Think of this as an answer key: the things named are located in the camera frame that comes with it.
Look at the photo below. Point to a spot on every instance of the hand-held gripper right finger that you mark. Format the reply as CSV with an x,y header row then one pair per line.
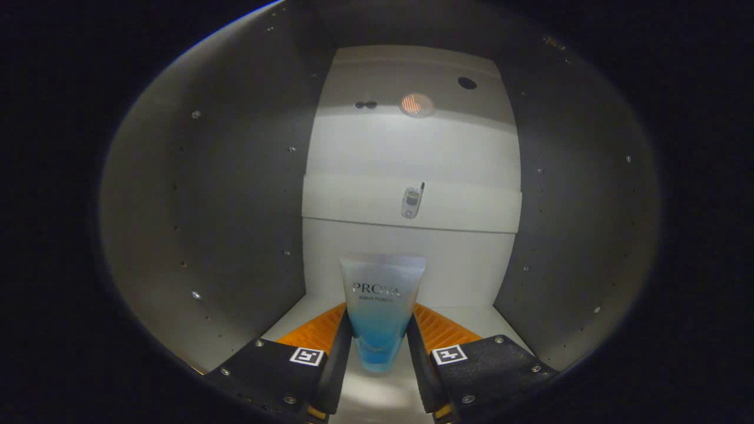
x,y
489,371

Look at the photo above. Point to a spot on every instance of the clear blue cosmetic tube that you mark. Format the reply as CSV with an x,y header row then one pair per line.
x,y
382,318

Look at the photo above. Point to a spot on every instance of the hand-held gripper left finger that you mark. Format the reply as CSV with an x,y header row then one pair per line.
x,y
277,377

